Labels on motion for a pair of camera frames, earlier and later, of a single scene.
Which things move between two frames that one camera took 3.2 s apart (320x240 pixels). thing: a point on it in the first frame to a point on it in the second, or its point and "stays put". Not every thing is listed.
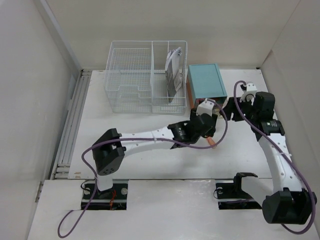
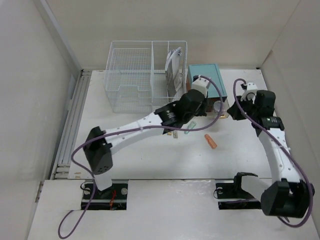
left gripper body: [207, 134] to [201, 111]
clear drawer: [221, 101] stays put
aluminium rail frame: [62, 168] stays put
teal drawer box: [205, 81] stays put
